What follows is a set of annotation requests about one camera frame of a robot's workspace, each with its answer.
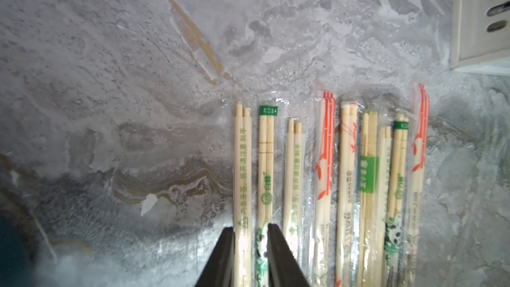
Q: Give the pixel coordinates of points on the white file organizer rack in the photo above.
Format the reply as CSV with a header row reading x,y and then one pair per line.
x,y
480,37

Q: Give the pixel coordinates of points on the teal plastic storage tray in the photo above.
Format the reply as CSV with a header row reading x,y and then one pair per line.
x,y
16,265

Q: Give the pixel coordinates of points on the chopsticks pair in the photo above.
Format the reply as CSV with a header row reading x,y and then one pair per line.
x,y
384,150
367,182
242,183
346,198
324,185
267,121
292,219

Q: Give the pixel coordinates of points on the red printed chopsticks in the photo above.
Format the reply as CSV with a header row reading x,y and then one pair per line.
x,y
415,188

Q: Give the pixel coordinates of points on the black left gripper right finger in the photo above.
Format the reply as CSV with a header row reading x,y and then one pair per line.
x,y
283,268

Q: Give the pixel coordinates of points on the green printed chopsticks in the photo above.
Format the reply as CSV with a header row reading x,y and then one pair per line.
x,y
394,235

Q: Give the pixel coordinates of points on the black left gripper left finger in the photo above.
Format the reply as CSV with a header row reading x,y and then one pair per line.
x,y
219,268

